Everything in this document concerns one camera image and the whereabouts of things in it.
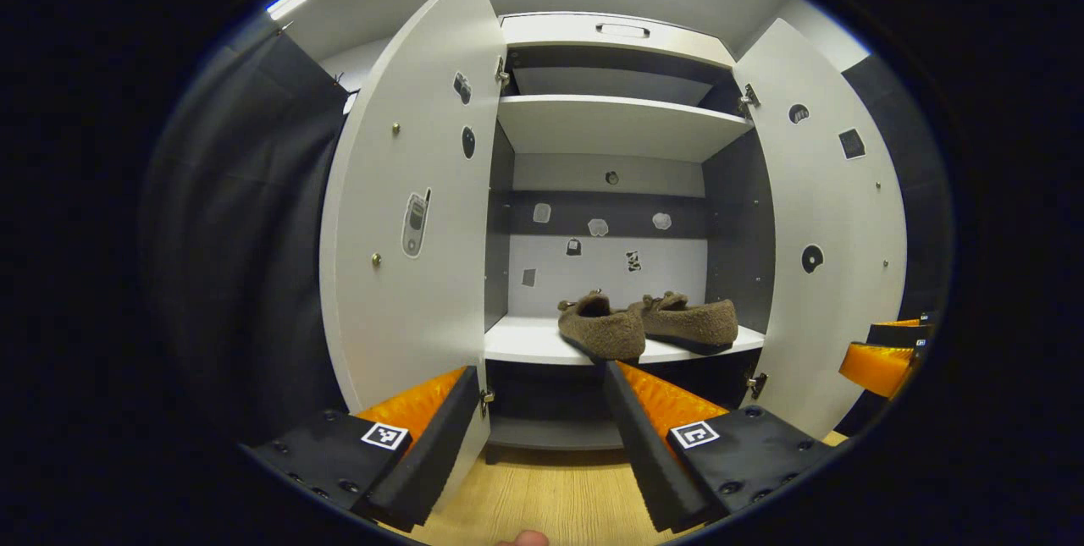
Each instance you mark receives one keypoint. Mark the black backdrop cloth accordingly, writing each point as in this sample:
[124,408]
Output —
[237,233]

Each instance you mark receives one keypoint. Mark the white cabinet shelf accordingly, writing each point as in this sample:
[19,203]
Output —
[525,339]
[618,127]

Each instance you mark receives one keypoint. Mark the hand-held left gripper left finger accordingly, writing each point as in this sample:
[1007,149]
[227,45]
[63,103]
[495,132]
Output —
[440,453]

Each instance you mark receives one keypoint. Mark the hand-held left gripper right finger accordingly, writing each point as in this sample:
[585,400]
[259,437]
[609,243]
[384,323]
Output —
[639,453]

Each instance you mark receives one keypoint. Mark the metal door hinge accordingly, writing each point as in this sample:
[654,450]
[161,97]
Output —
[756,383]
[501,72]
[485,398]
[749,97]

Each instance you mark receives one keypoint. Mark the ceiling light panel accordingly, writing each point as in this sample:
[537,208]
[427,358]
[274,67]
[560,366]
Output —
[288,2]

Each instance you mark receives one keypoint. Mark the white cabinet drawer front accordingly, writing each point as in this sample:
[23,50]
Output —
[542,34]

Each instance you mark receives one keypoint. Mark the white door with headphone sticker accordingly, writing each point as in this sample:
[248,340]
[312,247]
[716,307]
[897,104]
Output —
[804,360]

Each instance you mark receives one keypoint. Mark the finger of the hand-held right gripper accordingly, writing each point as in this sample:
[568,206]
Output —
[893,334]
[876,368]

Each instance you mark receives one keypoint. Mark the brown fuzzy shoe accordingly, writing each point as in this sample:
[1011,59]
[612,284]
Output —
[605,333]
[694,324]

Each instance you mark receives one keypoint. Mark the white grey shoe cabinet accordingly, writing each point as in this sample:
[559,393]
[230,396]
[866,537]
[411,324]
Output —
[669,275]

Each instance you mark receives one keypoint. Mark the white door with phone sticker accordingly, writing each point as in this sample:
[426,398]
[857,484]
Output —
[398,334]

